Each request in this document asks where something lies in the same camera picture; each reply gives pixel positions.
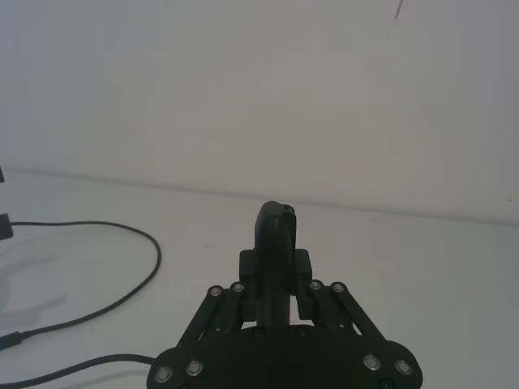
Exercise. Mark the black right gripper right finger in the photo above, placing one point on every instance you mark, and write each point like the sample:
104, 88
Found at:
302, 275

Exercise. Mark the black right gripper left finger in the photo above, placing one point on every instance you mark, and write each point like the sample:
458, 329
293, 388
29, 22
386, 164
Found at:
267, 243

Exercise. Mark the small black adapter block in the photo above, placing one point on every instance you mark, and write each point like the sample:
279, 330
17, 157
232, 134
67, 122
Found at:
5, 227

